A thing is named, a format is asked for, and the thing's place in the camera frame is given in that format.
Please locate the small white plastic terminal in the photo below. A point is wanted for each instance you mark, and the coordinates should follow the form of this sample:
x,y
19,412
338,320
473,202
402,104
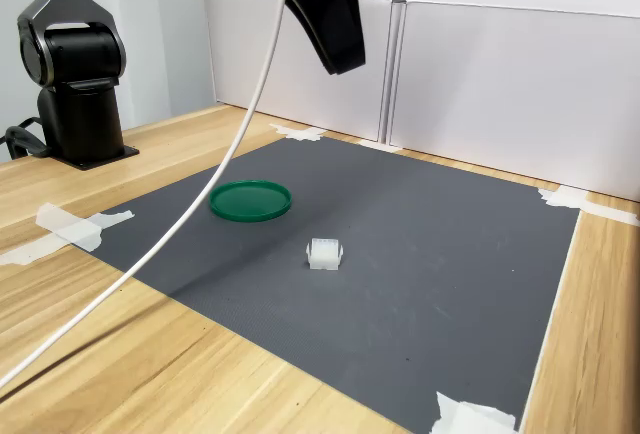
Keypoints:
x,y
325,256

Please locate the round green lid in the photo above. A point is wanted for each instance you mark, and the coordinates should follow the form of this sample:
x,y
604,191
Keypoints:
x,y
250,200

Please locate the dark grey mat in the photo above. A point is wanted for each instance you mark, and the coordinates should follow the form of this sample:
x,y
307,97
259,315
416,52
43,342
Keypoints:
x,y
400,264

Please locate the clear partition post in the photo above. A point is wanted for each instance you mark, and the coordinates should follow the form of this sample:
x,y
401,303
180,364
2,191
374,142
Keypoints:
x,y
395,54

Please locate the white tape patch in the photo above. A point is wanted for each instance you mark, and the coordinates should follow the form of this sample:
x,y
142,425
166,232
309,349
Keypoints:
x,y
470,416
377,145
302,133
575,200
75,231

